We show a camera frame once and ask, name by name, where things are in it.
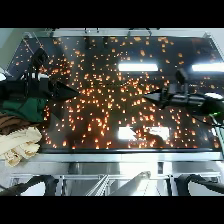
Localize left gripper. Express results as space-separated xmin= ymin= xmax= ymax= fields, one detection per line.
xmin=45 ymin=79 xmax=70 ymax=102

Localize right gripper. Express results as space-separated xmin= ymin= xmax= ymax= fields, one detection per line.
xmin=155 ymin=86 xmax=176 ymax=110

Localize dark green garment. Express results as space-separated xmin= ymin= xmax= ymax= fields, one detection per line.
xmin=0 ymin=97 xmax=48 ymax=123

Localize brown garment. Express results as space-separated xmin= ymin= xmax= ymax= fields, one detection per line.
xmin=0 ymin=112 xmax=42 ymax=136

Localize cream garment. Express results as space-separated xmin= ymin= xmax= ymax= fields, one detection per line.
xmin=0 ymin=126 xmax=43 ymax=168

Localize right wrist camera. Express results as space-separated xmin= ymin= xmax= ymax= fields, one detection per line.
xmin=175 ymin=67 xmax=190 ymax=95

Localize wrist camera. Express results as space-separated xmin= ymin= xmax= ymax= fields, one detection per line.
xmin=30 ymin=47 xmax=50 ymax=82
xmin=175 ymin=67 xmax=190 ymax=95

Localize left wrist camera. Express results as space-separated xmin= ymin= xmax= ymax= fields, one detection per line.
xmin=30 ymin=47 xmax=50 ymax=82

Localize silver frame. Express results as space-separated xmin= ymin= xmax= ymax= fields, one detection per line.
xmin=0 ymin=27 xmax=224 ymax=197

